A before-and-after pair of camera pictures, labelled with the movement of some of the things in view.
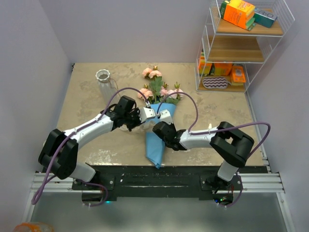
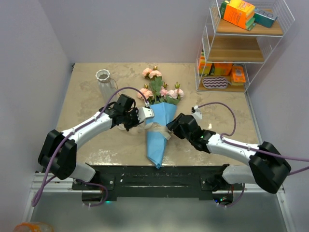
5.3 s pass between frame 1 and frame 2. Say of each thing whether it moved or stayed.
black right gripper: moved
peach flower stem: stayed
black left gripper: stayed
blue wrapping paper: stayed
